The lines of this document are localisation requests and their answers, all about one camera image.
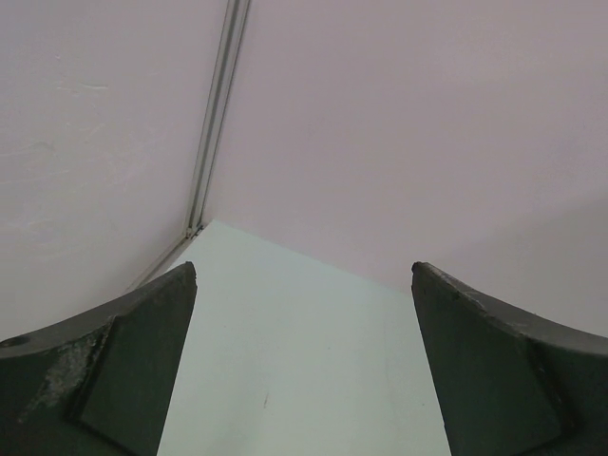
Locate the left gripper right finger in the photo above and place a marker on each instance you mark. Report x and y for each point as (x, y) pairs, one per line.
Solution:
(509, 382)

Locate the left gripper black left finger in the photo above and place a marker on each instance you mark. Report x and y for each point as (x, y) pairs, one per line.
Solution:
(100, 382)

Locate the left aluminium frame post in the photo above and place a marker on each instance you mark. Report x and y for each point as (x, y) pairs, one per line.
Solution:
(230, 40)

